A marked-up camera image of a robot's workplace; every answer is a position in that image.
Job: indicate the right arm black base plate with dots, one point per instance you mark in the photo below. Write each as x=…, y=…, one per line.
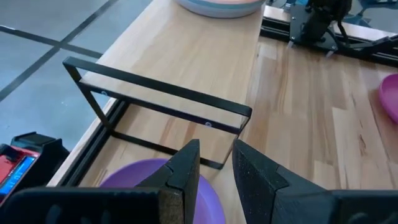
x=298, y=28

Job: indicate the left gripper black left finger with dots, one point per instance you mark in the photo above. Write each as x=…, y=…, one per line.
x=93, y=205

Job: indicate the purple plate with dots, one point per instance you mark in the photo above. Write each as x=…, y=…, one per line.
x=136, y=174

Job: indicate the grey-green sage plate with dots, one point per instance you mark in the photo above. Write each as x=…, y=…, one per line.
x=217, y=12

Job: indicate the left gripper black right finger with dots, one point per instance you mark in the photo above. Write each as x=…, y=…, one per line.
x=280, y=199

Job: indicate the red black power station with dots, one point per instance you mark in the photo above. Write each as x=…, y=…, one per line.
x=18, y=161

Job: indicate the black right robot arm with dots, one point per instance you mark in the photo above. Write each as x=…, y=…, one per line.
x=320, y=18

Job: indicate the magenta plate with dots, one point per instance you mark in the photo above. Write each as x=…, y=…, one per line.
x=390, y=96

